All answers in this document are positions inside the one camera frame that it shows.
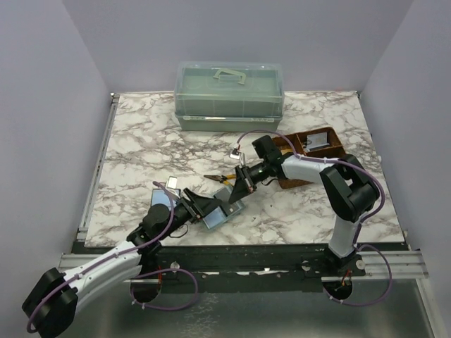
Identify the green plastic storage box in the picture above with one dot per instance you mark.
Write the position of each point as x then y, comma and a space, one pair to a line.
229, 97

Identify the grey cards in basket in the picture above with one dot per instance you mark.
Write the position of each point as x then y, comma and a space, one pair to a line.
316, 141

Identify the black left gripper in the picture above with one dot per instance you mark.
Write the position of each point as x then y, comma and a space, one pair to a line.
198, 206

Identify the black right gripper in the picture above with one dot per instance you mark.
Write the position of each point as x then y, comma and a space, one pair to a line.
242, 188

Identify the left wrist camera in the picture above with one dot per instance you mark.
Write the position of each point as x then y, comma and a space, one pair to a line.
171, 184

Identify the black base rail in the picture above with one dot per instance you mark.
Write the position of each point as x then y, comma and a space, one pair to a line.
248, 268

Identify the yellow handled pliers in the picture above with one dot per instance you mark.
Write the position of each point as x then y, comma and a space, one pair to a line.
223, 179

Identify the brown woven organizer basket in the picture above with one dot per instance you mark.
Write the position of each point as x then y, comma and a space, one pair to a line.
298, 139

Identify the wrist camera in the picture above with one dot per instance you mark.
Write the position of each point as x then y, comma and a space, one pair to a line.
237, 154
171, 184

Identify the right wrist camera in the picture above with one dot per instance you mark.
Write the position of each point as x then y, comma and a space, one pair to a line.
237, 154

